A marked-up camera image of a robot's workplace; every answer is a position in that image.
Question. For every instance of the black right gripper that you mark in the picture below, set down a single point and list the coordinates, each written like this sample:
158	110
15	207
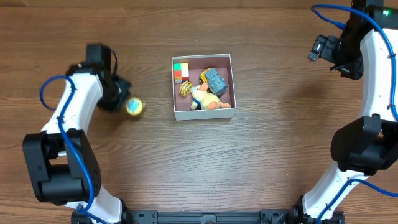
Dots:
325	48

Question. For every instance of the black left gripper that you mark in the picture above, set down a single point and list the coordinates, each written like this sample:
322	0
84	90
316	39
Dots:
122	91

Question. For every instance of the small wooden rattle drum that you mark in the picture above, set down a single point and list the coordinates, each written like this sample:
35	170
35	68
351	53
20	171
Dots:
134	106

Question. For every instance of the multicoloured puzzle cube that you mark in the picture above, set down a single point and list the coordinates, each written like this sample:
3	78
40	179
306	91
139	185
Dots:
180	72

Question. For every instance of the yellow round ridged toy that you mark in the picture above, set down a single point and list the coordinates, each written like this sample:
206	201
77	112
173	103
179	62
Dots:
185	88

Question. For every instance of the cream plush animal toy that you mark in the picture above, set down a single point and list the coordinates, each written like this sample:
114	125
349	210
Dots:
204	100

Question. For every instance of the yellow and grey toy truck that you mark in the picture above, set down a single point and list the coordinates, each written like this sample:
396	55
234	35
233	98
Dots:
216	83

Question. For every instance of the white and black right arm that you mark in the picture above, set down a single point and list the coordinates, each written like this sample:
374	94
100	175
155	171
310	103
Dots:
366	50

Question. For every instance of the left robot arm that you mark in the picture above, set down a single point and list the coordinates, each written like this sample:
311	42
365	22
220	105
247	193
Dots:
62	167

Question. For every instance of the white square cardboard box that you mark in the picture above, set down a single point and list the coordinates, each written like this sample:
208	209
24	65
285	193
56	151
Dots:
197	64

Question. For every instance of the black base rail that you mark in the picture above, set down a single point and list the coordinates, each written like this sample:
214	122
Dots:
261	217

